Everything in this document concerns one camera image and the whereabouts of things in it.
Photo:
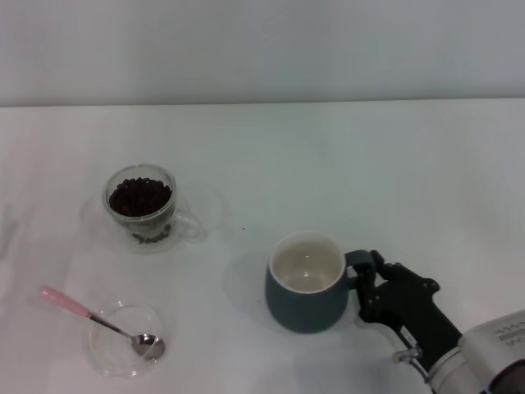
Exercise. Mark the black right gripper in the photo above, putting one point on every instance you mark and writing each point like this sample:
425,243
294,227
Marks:
410,308

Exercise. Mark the double-walled clear glass cup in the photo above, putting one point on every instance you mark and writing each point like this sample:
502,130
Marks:
123,240

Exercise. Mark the clear glass saucer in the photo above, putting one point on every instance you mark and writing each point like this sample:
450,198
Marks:
110,357

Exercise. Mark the dark teal ceramic mug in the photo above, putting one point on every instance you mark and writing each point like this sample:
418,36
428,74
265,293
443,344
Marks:
299,308

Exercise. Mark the pile of coffee beans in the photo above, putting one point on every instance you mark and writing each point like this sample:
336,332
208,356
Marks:
139,197

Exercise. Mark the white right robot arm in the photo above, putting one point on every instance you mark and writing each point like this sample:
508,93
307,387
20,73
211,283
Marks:
492,361

